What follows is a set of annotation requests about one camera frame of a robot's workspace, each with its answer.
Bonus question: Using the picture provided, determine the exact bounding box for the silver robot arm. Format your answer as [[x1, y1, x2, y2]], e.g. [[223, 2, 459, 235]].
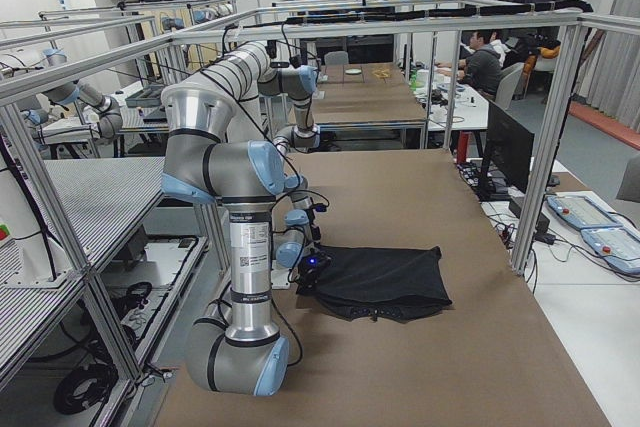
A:
[[257, 40, 320, 156], [161, 42, 320, 396]]

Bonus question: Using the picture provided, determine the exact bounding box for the grey teach pendant far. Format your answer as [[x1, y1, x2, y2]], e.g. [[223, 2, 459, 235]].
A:
[[546, 195, 622, 230]]

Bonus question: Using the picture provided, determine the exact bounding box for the black computer monitor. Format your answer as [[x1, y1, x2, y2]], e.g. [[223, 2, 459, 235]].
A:
[[476, 102, 534, 201]]

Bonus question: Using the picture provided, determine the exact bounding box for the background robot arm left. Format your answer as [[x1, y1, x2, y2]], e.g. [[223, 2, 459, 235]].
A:
[[22, 82, 329, 242]]

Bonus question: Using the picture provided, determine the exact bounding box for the striped aluminium frame table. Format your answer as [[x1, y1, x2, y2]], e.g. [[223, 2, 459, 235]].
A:
[[0, 155, 169, 298]]

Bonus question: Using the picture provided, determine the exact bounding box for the grey teach pendant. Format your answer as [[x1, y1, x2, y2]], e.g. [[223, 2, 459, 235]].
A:
[[580, 227, 639, 275], [546, 195, 622, 230]]

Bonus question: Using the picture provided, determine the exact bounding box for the black t-shirt with logo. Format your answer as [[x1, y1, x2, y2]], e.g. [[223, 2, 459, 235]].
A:
[[305, 246, 452, 322]]

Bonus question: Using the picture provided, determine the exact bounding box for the seated person in grey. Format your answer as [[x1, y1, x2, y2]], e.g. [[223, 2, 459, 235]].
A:
[[458, 30, 501, 100]]

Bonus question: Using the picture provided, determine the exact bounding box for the grey teach pendant near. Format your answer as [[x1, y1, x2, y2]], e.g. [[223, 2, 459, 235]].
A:
[[580, 227, 639, 275]]

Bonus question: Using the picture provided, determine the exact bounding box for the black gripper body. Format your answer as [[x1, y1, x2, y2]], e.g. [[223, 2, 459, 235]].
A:
[[305, 203, 328, 244], [295, 254, 332, 295]]

